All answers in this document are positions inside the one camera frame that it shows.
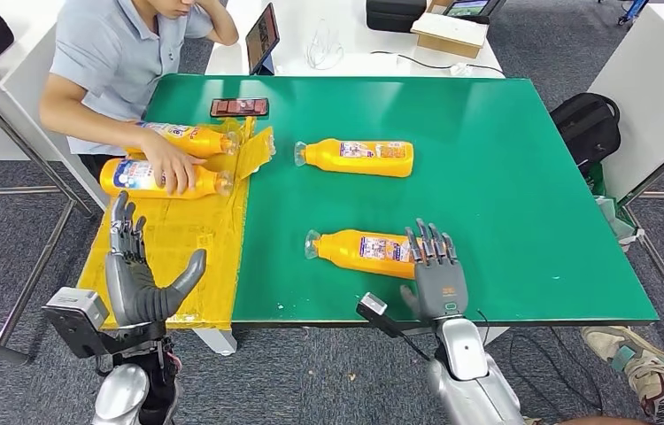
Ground white desk metal legs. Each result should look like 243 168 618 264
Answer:
587 3 664 353
0 0 112 353

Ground orange detergent bottle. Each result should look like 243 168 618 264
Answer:
132 121 243 159
98 157 235 201
304 228 427 281
293 138 415 178

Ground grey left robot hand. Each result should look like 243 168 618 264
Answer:
104 190 209 328

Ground pale plastic bin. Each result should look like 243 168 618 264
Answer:
596 196 644 251

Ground yellow taped cardboard mat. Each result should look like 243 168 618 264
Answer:
76 117 277 331

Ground green bag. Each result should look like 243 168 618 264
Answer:
587 163 609 197

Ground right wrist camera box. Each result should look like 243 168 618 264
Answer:
356 291 405 340

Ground black tablet on stand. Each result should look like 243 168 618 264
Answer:
245 3 282 76

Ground dark red smartphone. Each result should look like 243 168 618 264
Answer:
210 97 270 119

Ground black device with screen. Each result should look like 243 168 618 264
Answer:
442 0 508 26

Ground person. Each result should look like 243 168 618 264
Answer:
38 0 241 197

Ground person's right hand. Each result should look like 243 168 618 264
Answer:
140 129 208 197

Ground blue metal stand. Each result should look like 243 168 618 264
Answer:
618 0 650 27

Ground thin black cable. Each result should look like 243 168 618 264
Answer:
371 50 506 77

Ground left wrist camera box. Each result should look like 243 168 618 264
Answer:
42 286 112 360

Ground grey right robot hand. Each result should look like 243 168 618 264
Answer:
399 218 470 322

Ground black backpack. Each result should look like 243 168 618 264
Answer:
550 92 623 177

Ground white sneaker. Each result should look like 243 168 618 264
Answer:
581 326 664 425

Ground white table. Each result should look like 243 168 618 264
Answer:
205 0 507 81

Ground cardboard box white lid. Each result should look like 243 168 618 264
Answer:
411 0 490 61

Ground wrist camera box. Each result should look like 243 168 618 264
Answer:
356 291 405 340
42 286 112 360

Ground white table leg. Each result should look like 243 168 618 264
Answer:
481 327 510 348
192 327 238 358

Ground white coiled cable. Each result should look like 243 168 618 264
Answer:
306 20 346 72

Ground black case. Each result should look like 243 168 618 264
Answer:
366 0 429 34

